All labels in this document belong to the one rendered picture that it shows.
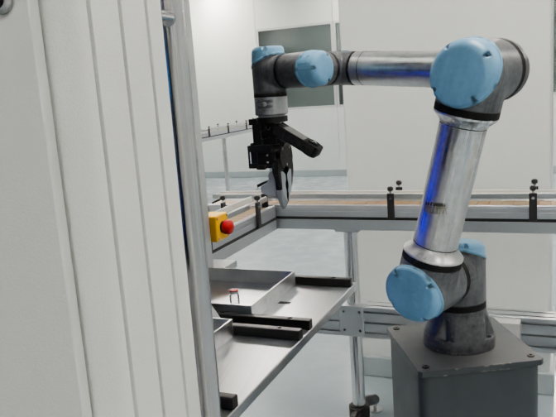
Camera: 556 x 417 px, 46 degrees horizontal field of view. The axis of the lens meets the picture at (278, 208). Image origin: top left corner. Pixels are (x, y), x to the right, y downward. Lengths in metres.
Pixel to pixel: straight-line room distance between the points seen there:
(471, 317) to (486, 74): 0.53
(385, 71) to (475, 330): 0.57
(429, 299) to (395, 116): 1.71
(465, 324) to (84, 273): 1.05
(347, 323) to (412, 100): 0.99
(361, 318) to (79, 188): 2.06
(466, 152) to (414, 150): 1.68
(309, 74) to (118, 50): 0.90
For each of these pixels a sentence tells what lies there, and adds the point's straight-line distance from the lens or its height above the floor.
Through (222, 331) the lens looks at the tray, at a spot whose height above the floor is 0.91.
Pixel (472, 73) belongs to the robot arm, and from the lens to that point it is 1.16.
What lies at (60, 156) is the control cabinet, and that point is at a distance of 0.48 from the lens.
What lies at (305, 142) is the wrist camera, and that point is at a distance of 1.46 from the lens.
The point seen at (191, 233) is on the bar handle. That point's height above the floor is 1.22.
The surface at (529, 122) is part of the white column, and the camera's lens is 2.82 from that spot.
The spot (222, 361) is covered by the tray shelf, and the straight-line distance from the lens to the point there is 1.22.
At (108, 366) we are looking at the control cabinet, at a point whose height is 1.17.
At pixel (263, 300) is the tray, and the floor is 0.90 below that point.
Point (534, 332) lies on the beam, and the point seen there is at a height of 0.50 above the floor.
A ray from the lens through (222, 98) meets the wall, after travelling 10.54.
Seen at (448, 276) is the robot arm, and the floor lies 0.99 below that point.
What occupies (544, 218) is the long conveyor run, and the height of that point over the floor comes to 0.89.
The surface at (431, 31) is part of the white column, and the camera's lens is 2.86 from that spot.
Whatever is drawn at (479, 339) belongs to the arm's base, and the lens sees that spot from 1.44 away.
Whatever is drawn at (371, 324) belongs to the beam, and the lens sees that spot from 2.47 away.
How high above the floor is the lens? 1.36
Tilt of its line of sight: 10 degrees down
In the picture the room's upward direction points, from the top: 4 degrees counter-clockwise
